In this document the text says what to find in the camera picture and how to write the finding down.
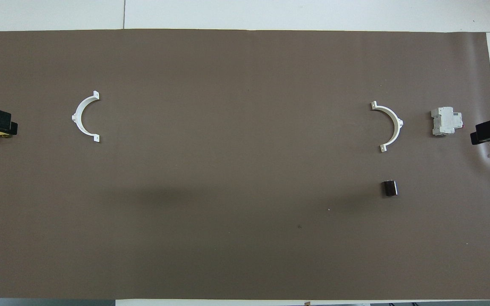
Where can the grey circuit breaker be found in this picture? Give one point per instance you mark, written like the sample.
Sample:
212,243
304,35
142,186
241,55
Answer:
444,122

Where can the brown table mat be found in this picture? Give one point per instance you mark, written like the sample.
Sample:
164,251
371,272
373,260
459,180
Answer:
245,212

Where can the dark brown short cylinder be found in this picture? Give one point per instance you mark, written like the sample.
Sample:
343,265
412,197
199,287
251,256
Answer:
390,188

